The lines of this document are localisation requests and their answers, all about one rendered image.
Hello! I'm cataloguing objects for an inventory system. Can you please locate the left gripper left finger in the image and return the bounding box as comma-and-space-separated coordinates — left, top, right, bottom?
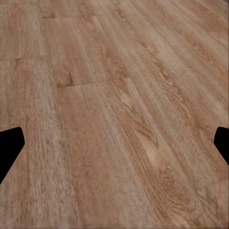
0, 127, 25, 184

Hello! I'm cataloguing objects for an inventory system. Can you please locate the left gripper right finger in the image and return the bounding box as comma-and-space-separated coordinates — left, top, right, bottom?
214, 127, 229, 165

